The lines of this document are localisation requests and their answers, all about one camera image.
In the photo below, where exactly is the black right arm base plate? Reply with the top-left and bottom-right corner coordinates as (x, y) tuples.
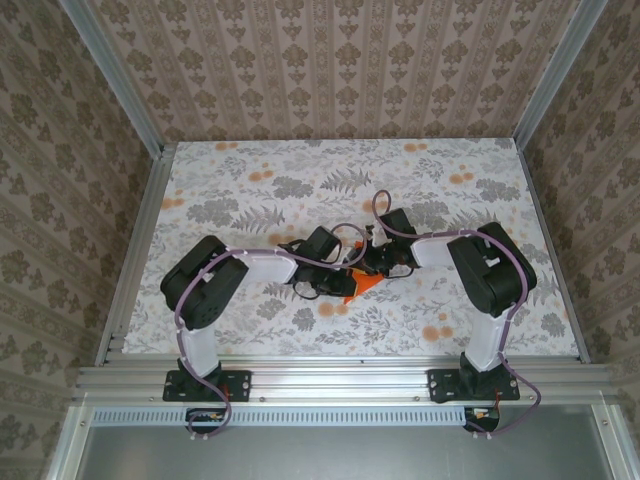
(427, 368), (521, 405)

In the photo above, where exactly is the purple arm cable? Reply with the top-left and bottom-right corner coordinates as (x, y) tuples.
(372, 189), (544, 441)
(174, 222), (361, 444)

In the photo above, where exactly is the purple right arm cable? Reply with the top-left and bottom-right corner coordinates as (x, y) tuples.
(372, 189), (544, 441)

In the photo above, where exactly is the aluminium frame post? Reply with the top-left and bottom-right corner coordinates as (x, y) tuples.
(58, 0), (167, 157)
(513, 0), (610, 146)

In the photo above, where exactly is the grey metal sheet panel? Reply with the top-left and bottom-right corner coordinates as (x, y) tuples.
(47, 403), (640, 480)

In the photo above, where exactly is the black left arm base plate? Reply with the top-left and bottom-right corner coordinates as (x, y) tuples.
(163, 368), (253, 403)

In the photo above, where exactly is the floral patterned table cover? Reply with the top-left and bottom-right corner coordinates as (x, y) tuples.
(121, 139), (585, 359)

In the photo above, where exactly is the aluminium cross rail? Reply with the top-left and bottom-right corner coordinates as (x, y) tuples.
(71, 363), (621, 405)

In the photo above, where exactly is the slotted grey cable duct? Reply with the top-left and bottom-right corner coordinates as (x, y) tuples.
(91, 408), (501, 427)

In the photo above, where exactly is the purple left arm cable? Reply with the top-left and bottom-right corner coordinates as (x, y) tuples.
(174, 222), (361, 444)

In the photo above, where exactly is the aluminium side rail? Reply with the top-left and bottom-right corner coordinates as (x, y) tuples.
(94, 143), (177, 369)
(517, 141), (592, 365)

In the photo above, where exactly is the black connector board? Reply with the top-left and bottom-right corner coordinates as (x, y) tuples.
(184, 407), (235, 434)
(462, 405), (502, 432)

